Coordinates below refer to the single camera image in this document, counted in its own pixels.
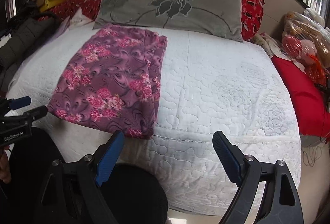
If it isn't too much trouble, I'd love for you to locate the purple pink floral garment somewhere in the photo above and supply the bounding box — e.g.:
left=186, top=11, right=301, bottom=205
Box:
left=48, top=24, right=167, bottom=139

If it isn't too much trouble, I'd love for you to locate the dark grey jacket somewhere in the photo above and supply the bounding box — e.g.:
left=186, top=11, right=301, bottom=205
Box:
left=1, top=14, right=59, bottom=93

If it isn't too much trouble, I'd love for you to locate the red blanket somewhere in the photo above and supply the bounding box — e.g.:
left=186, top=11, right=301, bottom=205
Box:
left=271, top=56, right=329, bottom=139

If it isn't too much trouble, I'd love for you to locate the white quilted bedspread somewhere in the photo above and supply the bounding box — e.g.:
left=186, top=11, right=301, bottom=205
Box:
left=7, top=23, right=302, bottom=216

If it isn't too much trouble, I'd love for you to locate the plastic bag of items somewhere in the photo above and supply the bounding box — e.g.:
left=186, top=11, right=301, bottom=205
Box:
left=280, top=12, right=329, bottom=91

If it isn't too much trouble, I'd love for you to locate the grey floral pillow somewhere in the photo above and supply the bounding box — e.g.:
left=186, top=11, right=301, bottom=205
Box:
left=94, top=0, right=243, bottom=42

